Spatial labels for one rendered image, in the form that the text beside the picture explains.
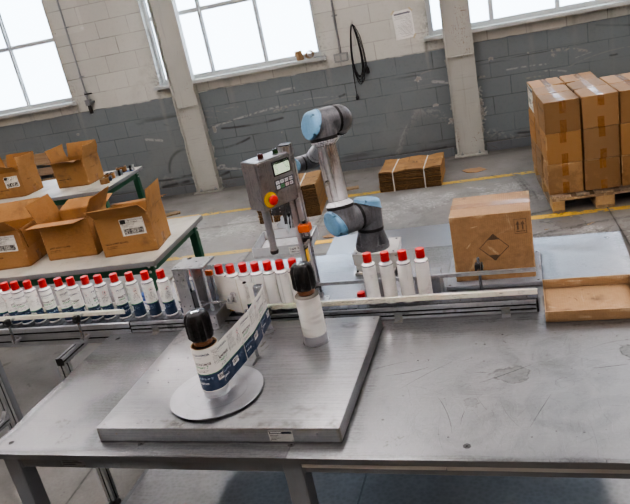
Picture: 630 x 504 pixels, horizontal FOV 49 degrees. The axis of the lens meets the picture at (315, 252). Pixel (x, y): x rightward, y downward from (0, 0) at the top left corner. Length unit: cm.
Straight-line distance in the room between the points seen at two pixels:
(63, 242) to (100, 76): 467
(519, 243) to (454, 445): 102
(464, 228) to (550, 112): 312
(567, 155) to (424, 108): 257
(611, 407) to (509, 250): 87
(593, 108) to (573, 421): 402
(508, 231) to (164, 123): 651
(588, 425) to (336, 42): 646
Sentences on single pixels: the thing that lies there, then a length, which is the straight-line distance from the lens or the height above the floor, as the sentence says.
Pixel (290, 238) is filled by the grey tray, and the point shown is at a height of 95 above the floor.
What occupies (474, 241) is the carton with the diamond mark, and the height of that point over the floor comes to 102.
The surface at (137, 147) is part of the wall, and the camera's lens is 894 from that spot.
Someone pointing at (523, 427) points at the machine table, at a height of 83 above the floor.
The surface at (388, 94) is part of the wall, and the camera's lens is 796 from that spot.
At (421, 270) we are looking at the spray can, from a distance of 252.
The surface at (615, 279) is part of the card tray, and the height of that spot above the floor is 85.
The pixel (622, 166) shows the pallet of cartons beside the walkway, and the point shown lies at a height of 30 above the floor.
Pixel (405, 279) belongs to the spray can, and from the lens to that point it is 253.
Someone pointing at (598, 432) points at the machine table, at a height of 83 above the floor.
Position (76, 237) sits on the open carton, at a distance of 446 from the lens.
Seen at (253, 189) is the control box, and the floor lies 137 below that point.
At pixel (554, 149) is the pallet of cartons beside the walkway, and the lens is 577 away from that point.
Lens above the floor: 200
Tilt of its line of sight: 20 degrees down
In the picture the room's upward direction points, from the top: 12 degrees counter-clockwise
